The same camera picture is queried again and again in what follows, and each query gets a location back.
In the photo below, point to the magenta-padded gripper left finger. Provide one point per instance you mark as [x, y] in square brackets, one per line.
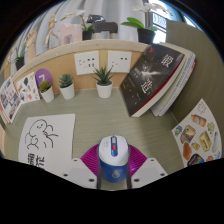
[78, 171]

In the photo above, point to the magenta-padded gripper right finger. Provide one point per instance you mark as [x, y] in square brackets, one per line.
[148, 170]

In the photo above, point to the blue and white computer mouse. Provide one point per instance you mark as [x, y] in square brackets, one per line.
[113, 163]

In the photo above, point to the white doodle-print mouse pad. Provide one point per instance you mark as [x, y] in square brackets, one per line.
[60, 140]

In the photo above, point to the colourful food sticker card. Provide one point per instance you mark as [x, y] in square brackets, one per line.
[200, 136]

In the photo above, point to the small succulent in white pot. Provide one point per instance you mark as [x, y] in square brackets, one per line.
[104, 90]
[67, 91]
[48, 96]

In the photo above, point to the stack of white books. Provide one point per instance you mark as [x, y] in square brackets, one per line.
[181, 86]

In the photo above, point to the black book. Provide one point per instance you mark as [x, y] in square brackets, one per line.
[150, 80]

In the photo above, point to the white sticker sheet card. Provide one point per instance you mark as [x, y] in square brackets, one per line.
[28, 88]

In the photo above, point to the red-edged picture magazine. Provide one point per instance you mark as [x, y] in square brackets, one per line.
[9, 100]

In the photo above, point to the round purple number sign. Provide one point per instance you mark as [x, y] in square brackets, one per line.
[43, 75]

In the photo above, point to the light wooden shelf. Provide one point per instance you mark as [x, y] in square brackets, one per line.
[63, 65]

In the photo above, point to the green divider panel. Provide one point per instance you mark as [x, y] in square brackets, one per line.
[206, 66]

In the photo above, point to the pink wooden horse figure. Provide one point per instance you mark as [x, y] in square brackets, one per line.
[71, 33]

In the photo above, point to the wooden mannequin figure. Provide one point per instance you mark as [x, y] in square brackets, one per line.
[51, 30]

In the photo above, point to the dark wooden horse figure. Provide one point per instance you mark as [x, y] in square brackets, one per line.
[105, 26]

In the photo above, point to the dark-framed window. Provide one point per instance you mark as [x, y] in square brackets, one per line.
[160, 20]

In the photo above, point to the grey curtain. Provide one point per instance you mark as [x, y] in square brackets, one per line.
[113, 10]

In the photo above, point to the white wall outlet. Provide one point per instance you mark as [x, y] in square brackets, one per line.
[86, 63]
[119, 61]

